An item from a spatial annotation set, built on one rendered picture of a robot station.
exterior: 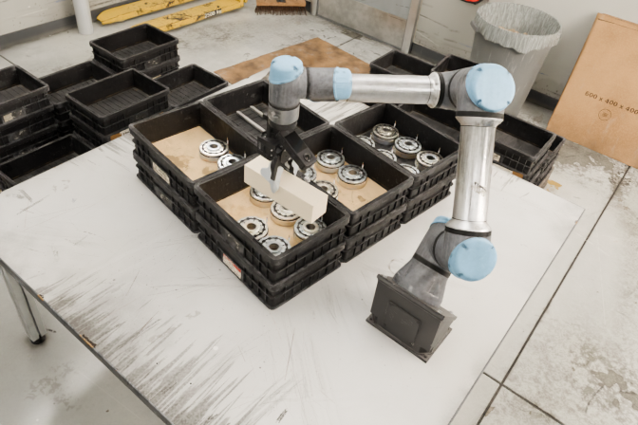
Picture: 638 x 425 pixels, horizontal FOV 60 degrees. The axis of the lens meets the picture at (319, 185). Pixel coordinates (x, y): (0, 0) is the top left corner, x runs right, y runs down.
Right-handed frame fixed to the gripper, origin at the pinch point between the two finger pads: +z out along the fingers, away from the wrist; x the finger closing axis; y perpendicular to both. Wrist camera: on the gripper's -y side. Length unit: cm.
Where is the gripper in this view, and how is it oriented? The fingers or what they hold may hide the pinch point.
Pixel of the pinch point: (285, 184)
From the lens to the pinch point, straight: 146.9
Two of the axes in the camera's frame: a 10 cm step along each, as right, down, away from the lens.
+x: -6.2, 4.5, -6.4
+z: -0.9, 7.7, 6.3
